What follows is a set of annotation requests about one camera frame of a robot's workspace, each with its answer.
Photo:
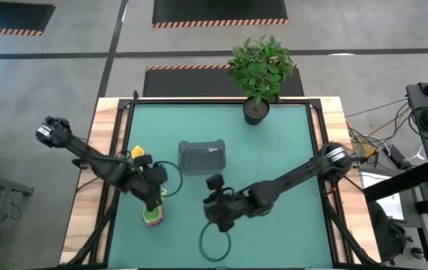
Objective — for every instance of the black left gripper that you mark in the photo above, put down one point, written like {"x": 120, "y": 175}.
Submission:
{"x": 148, "y": 183}

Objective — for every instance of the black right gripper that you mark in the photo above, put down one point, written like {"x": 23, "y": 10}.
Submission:
{"x": 225, "y": 206}

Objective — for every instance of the green measuring cup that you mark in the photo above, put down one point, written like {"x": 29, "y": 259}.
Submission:
{"x": 151, "y": 216}

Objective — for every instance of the red measuring cup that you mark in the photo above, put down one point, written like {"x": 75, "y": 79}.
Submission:
{"x": 153, "y": 225}

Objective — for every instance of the yellow measuring cup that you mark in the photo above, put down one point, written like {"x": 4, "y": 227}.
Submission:
{"x": 137, "y": 152}

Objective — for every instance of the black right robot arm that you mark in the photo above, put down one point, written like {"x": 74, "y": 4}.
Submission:
{"x": 292, "y": 174}

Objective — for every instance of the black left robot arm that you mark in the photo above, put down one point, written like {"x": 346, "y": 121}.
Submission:
{"x": 86, "y": 153}

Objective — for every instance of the grey translucent plastic basket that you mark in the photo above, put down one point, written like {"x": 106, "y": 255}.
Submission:
{"x": 202, "y": 157}

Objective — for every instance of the black hazard-striped floor mat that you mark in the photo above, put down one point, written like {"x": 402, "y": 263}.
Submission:
{"x": 219, "y": 11}
{"x": 191, "y": 82}
{"x": 11, "y": 15}

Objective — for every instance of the potted plant in black pot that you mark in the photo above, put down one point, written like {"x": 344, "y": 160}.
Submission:
{"x": 260, "y": 71}

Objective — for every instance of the white paper sheet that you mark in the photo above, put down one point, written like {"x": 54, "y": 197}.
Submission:
{"x": 386, "y": 198}

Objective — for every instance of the black bag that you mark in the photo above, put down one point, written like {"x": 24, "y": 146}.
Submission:
{"x": 388, "y": 232}

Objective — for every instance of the black power strip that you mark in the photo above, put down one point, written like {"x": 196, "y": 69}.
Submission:
{"x": 395, "y": 155}

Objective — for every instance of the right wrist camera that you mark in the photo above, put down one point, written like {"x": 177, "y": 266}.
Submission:
{"x": 215, "y": 182}

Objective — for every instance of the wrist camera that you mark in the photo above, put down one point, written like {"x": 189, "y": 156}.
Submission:
{"x": 142, "y": 160}
{"x": 215, "y": 182}

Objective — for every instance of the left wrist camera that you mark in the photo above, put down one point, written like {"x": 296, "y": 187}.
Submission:
{"x": 142, "y": 160}

